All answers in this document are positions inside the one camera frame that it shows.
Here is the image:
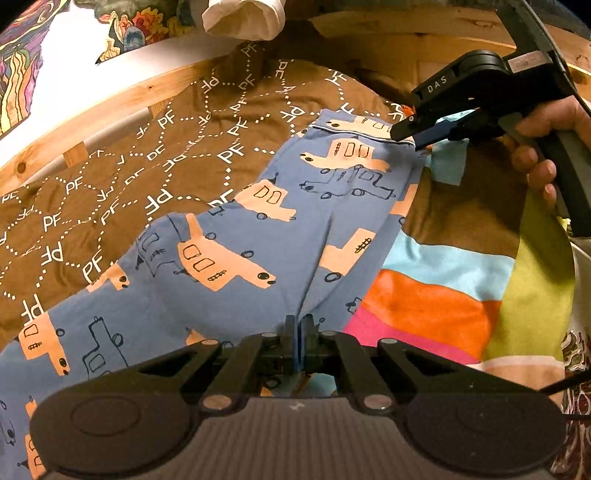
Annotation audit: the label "blue pants with orange cars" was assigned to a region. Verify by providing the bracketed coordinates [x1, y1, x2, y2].
[1, 110, 425, 479]

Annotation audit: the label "right hand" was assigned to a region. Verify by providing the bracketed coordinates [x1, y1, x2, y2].
[499, 96, 591, 211]

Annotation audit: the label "brown and colourful striped duvet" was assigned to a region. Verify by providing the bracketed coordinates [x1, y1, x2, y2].
[1, 44, 575, 374]

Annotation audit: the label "hanging white garment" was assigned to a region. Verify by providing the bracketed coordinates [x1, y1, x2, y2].
[201, 0, 286, 41]

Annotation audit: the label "dark floral bird poster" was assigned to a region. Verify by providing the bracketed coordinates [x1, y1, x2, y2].
[74, 0, 195, 64]

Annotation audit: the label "colourful swirl flame poster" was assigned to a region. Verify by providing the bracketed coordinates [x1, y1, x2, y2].
[1, 0, 70, 136]

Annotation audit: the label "wooden bed frame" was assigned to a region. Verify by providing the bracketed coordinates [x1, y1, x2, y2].
[0, 4, 591, 197]

